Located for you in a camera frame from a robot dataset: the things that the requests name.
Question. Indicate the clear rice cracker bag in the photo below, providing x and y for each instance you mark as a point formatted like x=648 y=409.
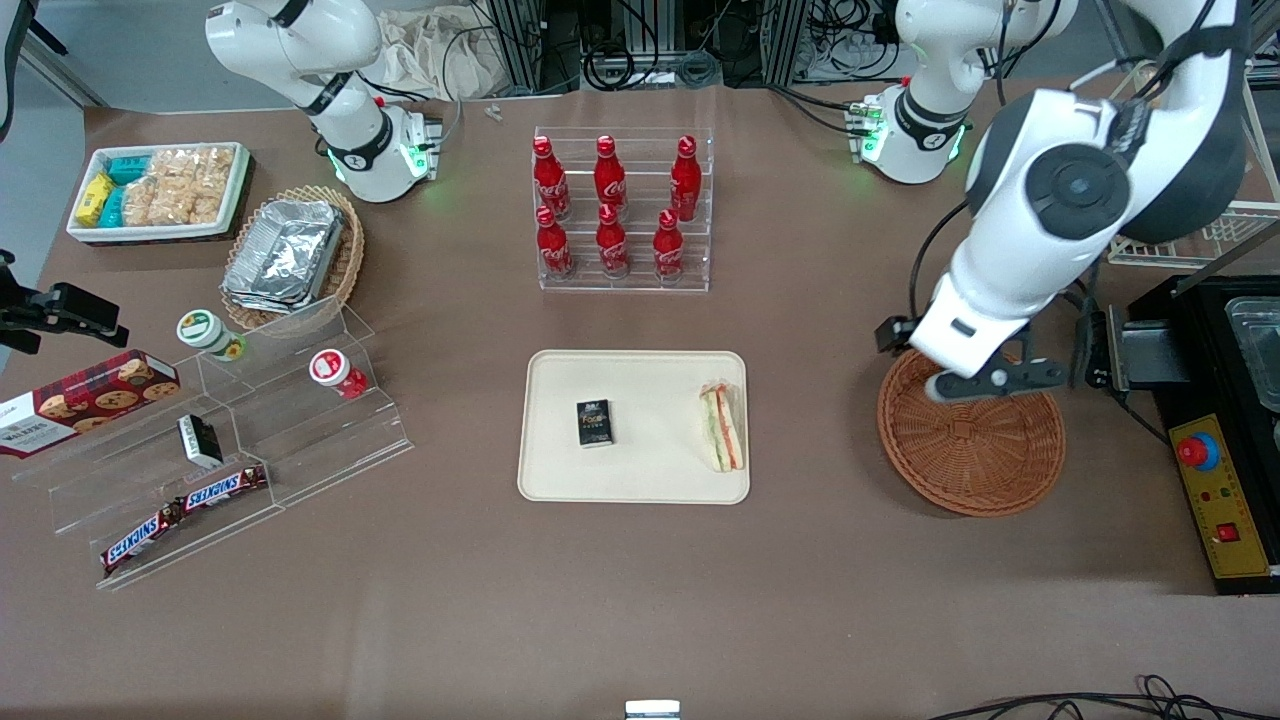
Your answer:
x=195 y=185
x=138 y=200

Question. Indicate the beige plastic tray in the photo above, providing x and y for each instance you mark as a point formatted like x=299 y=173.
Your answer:
x=650 y=470

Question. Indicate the teal snack packet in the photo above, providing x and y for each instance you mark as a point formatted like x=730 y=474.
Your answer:
x=128 y=168
x=112 y=208

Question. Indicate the snickers chocolate bar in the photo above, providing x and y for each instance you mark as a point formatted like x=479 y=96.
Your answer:
x=140 y=538
x=222 y=488

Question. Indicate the red tartan cookie box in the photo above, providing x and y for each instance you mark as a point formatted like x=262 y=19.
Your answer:
x=80 y=405

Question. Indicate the stacked aluminium foil trays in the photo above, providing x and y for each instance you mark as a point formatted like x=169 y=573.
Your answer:
x=285 y=255

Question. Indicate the red lid cup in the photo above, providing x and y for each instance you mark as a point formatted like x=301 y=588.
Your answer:
x=332 y=370

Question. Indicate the white plastic snack bin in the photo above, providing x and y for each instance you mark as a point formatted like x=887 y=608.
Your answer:
x=240 y=190

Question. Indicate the clear plastic container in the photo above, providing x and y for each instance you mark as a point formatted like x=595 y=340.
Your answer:
x=1260 y=350

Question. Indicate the clear acrylic stepped shelf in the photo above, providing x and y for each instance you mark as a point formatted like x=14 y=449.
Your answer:
x=310 y=440

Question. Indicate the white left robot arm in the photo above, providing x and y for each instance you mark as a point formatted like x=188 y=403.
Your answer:
x=1010 y=250

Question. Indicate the small black box gold print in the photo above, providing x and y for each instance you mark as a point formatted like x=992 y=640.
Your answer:
x=594 y=423

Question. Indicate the clear acrylic bottle rack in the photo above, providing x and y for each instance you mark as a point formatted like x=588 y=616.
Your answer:
x=640 y=280

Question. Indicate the oval light wicker basket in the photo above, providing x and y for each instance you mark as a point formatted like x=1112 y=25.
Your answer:
x=350 y=250

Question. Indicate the round brown wicker basket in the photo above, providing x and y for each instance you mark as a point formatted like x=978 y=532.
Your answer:
x=970 y=460

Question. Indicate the beige crumpled cloth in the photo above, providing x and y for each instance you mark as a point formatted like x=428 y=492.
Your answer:
x=420 y=60

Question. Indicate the red cola bottle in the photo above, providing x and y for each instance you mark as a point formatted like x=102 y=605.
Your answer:
x=686 y=180
x=554 y=250
x=612 y=248
x=610 y=178
x=550 y=180
x=668 y=252

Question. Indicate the yellow emergency stop box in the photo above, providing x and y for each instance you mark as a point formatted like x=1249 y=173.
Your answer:
x=1225 y=500

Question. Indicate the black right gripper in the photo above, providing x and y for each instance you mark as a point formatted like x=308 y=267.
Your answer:
x=28 y=312

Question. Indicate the green lid cup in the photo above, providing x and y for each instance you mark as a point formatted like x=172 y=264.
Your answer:
x=205 y=332

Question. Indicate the aluminium profile post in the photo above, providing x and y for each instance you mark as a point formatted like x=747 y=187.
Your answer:
x=785 y=40
x=515 y=45

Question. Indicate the black machine housing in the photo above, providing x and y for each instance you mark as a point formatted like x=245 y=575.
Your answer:
x=1200 y=340

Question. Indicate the yellow snack packet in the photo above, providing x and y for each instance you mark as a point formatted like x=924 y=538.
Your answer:
x=94 y=198

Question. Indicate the triangle sandwich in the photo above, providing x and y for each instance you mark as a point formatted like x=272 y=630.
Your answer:
x=722 y=428

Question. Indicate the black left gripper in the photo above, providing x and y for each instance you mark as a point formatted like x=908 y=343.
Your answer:
x=885 y=335

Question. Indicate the small black white box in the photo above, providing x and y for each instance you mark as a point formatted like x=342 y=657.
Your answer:
x=200 y=441

